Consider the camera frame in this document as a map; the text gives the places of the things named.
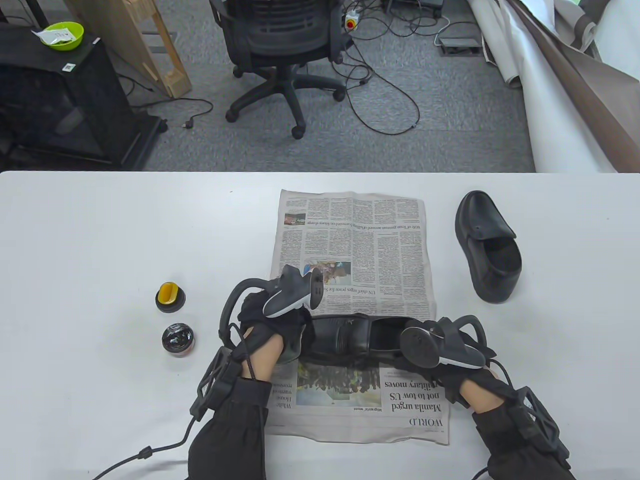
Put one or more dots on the person's left hand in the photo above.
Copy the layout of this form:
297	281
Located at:
290	330

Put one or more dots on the person's right hand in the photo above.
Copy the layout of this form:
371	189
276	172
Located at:
475	385

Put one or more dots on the black leather shoe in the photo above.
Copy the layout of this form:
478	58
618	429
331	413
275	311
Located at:
345	337
480	215

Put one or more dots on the black shoe polish jar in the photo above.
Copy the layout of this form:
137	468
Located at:
177	340

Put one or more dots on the newspaper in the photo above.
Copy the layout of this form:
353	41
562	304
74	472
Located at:
380	250

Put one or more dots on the black round polish lid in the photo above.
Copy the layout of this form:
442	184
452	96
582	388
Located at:
170	307

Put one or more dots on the person's left forearm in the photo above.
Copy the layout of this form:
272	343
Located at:
230	435

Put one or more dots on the person's right forearm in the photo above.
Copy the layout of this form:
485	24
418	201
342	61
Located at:
520	445

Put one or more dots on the grey left hand controller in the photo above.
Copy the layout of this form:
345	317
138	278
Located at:
290	297

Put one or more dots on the grey hand controller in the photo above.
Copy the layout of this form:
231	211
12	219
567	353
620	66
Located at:
420	345
290	297

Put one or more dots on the grey right hand controller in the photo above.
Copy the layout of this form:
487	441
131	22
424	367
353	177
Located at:
420	345

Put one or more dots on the white rolled sheet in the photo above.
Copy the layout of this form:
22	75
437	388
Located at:
545	115

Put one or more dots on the brown sheet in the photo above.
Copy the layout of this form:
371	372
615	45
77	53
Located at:
600	115

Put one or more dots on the black office chair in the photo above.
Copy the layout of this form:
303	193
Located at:
280	30

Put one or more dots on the black cabinet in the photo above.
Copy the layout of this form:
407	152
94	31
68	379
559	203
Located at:
75	100

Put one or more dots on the red yellow stop button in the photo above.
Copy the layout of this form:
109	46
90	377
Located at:
350	21

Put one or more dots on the black floor box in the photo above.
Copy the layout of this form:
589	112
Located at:
410	4

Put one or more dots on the green bowl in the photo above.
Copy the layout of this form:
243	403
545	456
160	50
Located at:
74	40

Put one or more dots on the white fabric sheet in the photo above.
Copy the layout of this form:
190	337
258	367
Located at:
620	40

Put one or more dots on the grey fabric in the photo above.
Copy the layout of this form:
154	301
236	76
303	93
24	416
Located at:
580	25

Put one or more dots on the white packet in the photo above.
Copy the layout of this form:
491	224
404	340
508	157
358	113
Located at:
52	35

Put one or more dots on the black metal leg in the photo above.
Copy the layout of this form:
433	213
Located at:
35	10

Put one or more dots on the black right wrist mount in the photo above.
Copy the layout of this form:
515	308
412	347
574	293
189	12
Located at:
542	420

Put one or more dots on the black wrist mount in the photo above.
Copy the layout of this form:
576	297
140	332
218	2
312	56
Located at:
542	420
215	385

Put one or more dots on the black left wrist mount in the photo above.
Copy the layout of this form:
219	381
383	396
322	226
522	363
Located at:
215	385

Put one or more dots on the wooden frame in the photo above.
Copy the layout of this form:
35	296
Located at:
150	55

